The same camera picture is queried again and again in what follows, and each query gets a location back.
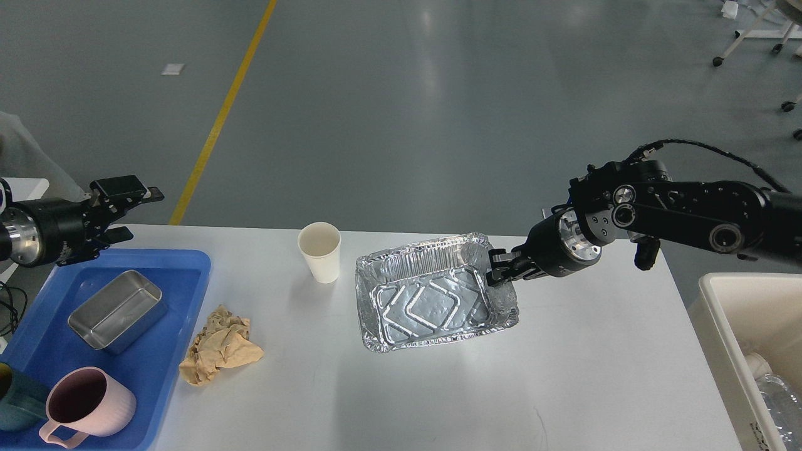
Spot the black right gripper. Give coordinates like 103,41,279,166
485,209,602,286

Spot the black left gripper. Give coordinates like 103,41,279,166
2,176,164,267

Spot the aluminium foil tray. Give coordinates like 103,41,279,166
355,233,519,353

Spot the small steel tray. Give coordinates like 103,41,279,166
68,269,168,355

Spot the brown paper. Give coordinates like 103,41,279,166
178,304,264,387

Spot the white paper cup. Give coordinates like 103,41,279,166
297,222,341,284

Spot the pink ribbed mug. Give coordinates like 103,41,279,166
38,366,137,449

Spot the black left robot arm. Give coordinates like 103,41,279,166
1,175,164,267

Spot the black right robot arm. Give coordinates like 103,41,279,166
486,139,801,286

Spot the white side table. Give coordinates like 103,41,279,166
1,177,49,283

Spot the person's leg in grey trousers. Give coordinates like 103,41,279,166
1,111,86,202

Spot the blue plastic tray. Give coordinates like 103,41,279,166
2,249,211,450

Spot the teal mug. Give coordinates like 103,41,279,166
1,363,51,432

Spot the beige waste bin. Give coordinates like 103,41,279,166
688,273,801,450

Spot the clear plastic bottle in bin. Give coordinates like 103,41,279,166
744,352,801,450

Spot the white rolling stand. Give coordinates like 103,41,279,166
711,1,801,142

